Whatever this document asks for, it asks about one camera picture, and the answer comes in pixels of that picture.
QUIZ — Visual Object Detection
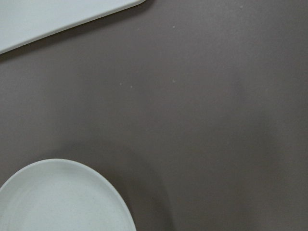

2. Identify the cream rectangular tray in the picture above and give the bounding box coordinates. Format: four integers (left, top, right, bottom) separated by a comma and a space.
0, 0, 142, 53

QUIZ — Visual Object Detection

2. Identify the cream round plate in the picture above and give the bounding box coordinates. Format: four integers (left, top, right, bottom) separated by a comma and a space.
0, 159, 136, 231

